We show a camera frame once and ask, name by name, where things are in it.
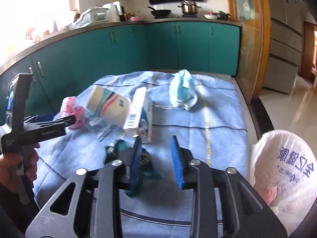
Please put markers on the white printed bin liner bag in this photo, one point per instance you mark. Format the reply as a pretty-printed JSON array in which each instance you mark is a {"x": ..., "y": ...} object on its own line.
[{"x": 284, "y": 166}]

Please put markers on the person's left forearm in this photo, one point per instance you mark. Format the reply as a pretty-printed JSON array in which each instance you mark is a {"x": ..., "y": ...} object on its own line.
[{"x": 7, "y": 203}]

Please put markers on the silver refrigerator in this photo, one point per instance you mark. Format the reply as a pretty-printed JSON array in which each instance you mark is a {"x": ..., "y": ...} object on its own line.
[{"x": 284, "y": 42}]

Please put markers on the white and blue carton box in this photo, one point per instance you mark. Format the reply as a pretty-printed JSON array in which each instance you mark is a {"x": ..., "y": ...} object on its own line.
[{"x": 138, "y": 114}]

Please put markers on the steel stockpot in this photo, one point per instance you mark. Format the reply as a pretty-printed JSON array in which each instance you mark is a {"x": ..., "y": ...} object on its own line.
[{"x": 189, "y": 8}]

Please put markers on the white dish rack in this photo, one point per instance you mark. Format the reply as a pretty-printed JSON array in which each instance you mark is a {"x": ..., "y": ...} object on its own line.
[{"x": 89, "y": 17}]

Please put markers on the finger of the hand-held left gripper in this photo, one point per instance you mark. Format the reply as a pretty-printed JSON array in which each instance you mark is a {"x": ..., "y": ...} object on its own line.
[
  {"x": 66, "y": 121},
  {"x": 40, "y": 118}
]

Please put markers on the blue face mask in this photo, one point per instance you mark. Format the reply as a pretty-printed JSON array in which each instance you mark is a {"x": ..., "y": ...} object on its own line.
[{"x": 182, "y": 89}]

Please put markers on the white bowl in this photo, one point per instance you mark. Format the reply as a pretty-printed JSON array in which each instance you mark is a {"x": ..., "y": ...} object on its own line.
[{"x": 210, "y": 16}]

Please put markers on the white countertop appliance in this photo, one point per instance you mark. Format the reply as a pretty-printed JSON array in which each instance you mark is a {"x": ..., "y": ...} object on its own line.
[{"x": 112, "y": 11}]

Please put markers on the pink bowl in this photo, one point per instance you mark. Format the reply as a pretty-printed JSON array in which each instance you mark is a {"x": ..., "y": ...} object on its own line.
[{"x": 135, "y": 18}]

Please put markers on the gas stove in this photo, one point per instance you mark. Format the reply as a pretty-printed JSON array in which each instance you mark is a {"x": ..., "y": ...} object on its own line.
[{"x": 175, "y": 16}]

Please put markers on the striped paper cup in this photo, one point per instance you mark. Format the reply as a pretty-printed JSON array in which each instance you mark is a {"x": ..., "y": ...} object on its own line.
[{"x": 109, "y": 106}]

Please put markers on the kitchen window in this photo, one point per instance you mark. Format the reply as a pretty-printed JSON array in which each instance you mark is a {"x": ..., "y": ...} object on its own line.
[{"x": 37, "y": 5}]

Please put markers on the pink tissue packet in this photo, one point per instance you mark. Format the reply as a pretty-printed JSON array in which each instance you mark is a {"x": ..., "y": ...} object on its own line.
[{"x": 80, "y": 112}]

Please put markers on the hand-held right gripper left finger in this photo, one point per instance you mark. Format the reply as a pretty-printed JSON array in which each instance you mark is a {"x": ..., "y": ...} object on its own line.
[{"x": 135, "y": 168}]

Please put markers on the black casserole pot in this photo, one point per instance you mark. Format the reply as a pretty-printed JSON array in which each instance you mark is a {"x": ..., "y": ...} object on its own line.
[{"x": 223, "y": 16}]

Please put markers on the teal base cabinets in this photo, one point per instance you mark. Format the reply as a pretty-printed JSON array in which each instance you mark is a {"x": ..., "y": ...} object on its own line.
[{"x": 193, "y": 47}]

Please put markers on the glass sliding door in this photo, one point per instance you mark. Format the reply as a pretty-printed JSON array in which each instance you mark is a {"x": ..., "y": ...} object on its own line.
[{"x": 247, "y": 29}]

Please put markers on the person's left hand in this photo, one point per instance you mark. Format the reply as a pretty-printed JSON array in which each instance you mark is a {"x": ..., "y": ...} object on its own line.
[{"x": 7, "y": 168}]

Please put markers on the clear plastic wrapper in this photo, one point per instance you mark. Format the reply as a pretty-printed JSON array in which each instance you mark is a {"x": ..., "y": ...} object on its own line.
[{"x": 99, "y": 126}]

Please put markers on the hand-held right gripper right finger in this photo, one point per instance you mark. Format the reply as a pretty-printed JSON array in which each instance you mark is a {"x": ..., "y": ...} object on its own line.
[{"x": 177, "y": 163}]

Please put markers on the black wok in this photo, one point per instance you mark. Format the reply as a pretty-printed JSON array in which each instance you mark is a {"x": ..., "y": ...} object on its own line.
[{"x": 161, "y": 12}]

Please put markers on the blue checked tablecloth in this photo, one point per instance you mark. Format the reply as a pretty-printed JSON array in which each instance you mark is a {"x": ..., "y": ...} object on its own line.
[{"x": 210, "y": 153}]

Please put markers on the dark teal snack wrapper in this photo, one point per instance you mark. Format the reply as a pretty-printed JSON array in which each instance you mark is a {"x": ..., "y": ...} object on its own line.
[{"x": 147, "y": 161}]

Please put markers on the brown wooden door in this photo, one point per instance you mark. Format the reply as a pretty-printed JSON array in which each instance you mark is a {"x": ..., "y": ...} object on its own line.
[{"x": 308, "y": 54}]

